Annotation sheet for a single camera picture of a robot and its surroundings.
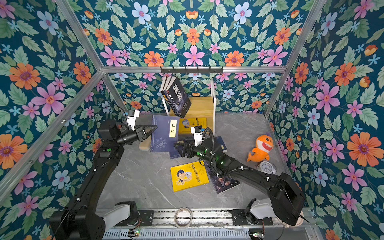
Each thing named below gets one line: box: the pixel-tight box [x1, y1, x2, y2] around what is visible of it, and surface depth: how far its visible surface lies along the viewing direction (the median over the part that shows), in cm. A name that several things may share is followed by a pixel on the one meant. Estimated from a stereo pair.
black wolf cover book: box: [166, 76, 192, 118], surface depth 86 cm
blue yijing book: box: [151, 115, 180, 153], surface depth 73 cm
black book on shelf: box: [160, 76, 180, 117], surface depth 80 cm
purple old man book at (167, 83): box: [160, 76, 182, 118], surface depth 82 cm
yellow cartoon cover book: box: [170, 161, 210, 193], surface depth 88 cm
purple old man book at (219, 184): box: [204, 161, 241, 194], surface depth 85 cm
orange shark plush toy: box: [246, 134, 274, 163], surface depth 95 cm
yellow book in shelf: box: [179, 117, 207, 133], surface depth 110 cm
